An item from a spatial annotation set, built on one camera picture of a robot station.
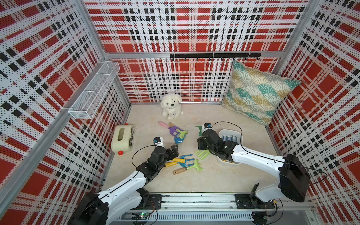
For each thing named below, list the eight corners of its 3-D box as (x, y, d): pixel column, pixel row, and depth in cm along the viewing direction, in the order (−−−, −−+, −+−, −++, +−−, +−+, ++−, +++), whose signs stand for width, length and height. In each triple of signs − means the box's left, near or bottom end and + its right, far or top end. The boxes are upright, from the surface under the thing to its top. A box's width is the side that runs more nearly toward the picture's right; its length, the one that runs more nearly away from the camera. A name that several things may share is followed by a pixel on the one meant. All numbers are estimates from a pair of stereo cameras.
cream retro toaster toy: (115, 157, 91) (109, 151, 85) (117, 132, 103) (112, 126, 97) (133, 153, 93) (129, 147, 86) (133, 129, 105) (130, 122, 98)
